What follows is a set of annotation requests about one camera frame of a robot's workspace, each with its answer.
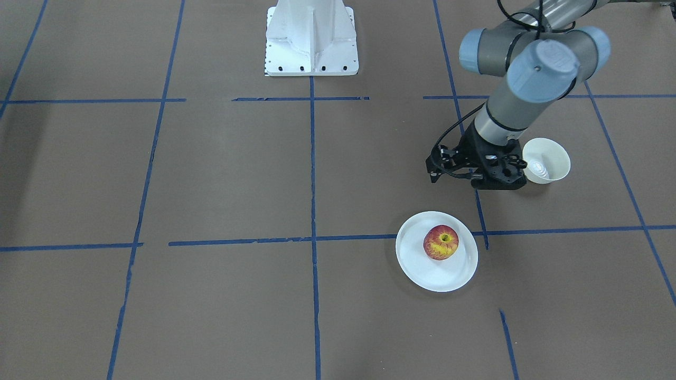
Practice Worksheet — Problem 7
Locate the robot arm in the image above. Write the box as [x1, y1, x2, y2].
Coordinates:
[449, 1, 611, 190]

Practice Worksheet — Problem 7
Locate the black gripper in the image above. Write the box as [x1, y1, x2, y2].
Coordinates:
[458, 126, 527, 190]

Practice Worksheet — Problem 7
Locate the white pedestal column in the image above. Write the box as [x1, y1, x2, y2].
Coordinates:
[264, 1, 360, 77]

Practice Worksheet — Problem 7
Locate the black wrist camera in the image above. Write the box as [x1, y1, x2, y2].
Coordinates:
[425, 144, 466, 184]

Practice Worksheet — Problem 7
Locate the red yellow apple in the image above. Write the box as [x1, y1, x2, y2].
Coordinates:
[423, 225, 459, 261]

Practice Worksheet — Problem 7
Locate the white plastic bowl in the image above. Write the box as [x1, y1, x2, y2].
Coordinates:
[522, 138, 571, 184]

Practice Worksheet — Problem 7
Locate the white round plate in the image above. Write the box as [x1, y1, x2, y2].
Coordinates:
[396, 211, 478, 292]

